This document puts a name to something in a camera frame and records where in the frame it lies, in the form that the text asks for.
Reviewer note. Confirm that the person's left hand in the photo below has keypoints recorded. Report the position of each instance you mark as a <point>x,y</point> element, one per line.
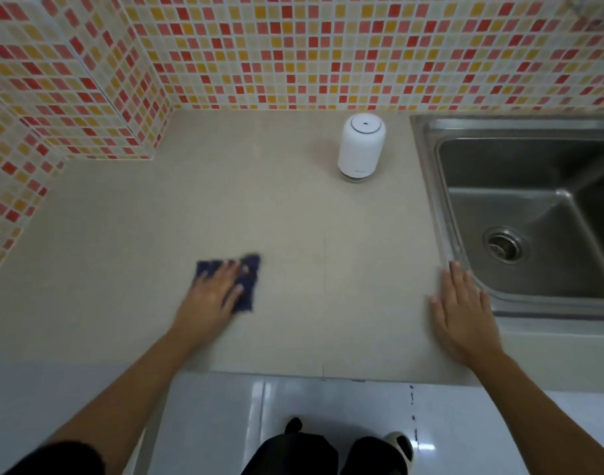
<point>210,304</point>

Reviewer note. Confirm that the person's right hand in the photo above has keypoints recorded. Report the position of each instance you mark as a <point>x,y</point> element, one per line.
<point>467,321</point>

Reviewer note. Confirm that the dark blue cloth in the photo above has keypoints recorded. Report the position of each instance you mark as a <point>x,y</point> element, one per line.
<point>250,286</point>

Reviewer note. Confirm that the white cylindrical humidifier body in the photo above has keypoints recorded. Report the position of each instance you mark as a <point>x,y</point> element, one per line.
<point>361,148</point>

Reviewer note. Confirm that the person's right forearm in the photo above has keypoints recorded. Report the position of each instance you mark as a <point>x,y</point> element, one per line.
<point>544,415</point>

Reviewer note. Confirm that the person's left forearm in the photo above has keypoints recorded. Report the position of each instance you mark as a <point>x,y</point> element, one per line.
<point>124,395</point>

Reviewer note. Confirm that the round steel drain strainer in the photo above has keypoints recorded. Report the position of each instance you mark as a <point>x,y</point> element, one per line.
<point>505,244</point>

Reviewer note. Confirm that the stainless steel double sink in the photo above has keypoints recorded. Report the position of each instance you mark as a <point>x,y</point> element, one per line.
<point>529,202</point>

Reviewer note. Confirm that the black and white shoe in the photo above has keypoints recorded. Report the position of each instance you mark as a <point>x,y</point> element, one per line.
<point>293,425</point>
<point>403,447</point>

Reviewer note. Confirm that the black trousers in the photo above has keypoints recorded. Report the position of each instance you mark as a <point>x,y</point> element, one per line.
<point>292,455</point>

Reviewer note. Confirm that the black shirt sleeve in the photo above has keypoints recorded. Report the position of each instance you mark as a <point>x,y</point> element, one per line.
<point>54,460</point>

